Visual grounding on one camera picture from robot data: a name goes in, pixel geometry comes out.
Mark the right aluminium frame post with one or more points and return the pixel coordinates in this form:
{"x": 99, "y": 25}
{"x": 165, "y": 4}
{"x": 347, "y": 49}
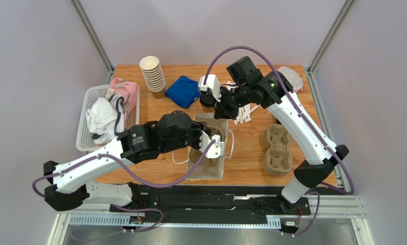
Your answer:
{"x": 338, "y": 22}

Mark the white crumpled garment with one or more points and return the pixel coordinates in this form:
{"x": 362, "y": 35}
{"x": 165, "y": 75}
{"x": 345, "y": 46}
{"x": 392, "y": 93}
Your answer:
{"x": 105, "y": 119}

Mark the single pulp cup carrier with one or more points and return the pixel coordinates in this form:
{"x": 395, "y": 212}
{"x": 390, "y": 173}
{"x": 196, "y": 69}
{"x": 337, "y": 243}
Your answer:
{"x": 194, "y": 154}

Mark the white pink mesh pouch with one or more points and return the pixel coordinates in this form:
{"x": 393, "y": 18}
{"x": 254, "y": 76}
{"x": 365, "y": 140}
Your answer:
{"x": 293, "y": 77}

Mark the pink cloth item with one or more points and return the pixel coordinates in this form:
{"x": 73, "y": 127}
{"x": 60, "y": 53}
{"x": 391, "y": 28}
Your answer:
{"x": 127, "y": 90}

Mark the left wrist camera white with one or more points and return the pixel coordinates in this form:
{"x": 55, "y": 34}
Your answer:
{"x": 214, "y": 146}

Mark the white plastic basket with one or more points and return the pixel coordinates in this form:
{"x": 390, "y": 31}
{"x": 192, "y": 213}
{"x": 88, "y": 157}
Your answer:
{"x": 84, "y": 141}

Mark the stack of paper cups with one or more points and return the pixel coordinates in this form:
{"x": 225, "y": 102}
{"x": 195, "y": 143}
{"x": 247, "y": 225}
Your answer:
{"x": 153, "y": 75}

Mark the single brown paper cup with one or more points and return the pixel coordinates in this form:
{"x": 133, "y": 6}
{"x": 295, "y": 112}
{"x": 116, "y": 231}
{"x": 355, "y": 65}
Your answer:
{"x": 207, "y": 109}

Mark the blue folded cloth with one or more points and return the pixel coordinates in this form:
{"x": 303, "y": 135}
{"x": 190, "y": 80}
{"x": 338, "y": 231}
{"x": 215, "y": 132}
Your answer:
{"x": 183, "y": 92}

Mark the aluminium frame post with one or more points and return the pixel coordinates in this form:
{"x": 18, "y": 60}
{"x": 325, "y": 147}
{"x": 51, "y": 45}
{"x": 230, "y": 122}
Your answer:
{"x": 338, "y": 22}
{"x": 85, "y": 20}

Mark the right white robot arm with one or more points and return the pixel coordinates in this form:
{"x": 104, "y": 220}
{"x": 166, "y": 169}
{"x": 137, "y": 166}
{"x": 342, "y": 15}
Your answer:
{"x": 275, "y": 93}

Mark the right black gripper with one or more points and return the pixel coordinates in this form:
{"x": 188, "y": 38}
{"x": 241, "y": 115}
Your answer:
{"x": 222, "y": 106}

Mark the brown paper bag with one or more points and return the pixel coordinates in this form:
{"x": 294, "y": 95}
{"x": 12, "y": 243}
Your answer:
{"x": 210, "y": 173}

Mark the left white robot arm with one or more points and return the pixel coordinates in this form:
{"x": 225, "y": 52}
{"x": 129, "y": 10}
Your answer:
{"x": 73, "y": 184}

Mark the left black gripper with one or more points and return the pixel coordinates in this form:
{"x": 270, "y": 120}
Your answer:
{"x": 199, "y": 127}

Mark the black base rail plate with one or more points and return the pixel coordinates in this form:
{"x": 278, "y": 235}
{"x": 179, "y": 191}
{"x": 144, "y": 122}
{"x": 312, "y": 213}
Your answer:
{"x": 188, "y": 205}

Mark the black cup lid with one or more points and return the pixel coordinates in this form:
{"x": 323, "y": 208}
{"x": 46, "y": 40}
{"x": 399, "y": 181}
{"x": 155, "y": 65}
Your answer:
{"x": 207, "y": 100}

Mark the left aluminium frame post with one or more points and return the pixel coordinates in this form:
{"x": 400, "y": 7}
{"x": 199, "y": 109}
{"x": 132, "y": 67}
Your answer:
{"x": 85, "y": 20}

